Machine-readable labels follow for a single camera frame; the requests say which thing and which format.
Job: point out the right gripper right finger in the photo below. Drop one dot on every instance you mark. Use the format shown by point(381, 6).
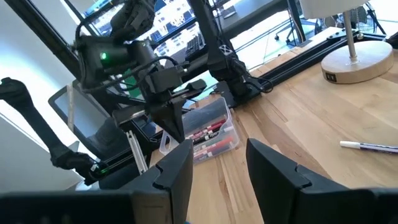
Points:
point(280, 193)

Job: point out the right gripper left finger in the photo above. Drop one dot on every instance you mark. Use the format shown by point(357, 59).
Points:
point(161, 199)

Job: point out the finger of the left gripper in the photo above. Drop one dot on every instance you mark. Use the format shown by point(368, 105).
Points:
point(161, 116)
point(178, 118)

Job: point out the red dry-erase marker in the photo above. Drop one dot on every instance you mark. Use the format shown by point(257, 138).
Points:
point(208, 155)
point(220, 144)

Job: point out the white purple-capped thin marker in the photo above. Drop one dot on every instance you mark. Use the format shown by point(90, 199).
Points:
point(373, 147)

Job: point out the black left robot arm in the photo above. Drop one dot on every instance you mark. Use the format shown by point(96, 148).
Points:
point(224, 62)

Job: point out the black jointed support arm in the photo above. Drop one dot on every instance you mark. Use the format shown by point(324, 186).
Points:
point(34, 121)

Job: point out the clear shallow plastic bin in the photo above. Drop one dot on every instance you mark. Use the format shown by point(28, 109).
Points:
point(217, 109)

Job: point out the black keyboard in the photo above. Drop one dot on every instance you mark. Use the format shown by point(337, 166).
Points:
point(195, 46)

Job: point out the large office desk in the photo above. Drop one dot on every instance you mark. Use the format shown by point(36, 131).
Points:
point(248, 15)

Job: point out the white shade table lamp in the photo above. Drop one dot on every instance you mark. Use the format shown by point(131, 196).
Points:
point(357, 62)

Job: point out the black floor fan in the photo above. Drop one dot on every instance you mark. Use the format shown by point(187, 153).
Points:
point(363, 17)

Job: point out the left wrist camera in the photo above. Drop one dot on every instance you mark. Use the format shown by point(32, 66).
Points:
point(164, 79)

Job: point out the silver bracket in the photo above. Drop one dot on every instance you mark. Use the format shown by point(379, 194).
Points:
point(136, 152)

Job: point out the grey panel black frame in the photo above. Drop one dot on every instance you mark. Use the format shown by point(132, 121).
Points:
point(84, 115)

